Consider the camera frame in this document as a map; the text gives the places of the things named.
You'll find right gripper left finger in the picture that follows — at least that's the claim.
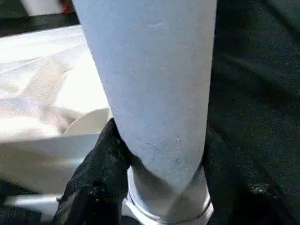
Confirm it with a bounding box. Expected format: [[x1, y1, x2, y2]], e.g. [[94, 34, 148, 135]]
[[52, 117, 132, 225]]

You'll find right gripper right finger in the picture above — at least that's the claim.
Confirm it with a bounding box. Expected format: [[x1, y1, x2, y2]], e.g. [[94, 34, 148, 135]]
[[201, 131, 300, 225]]

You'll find white plastic table top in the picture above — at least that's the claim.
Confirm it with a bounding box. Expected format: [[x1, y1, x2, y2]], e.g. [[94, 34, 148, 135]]
[[0, 24, 113, 218]]

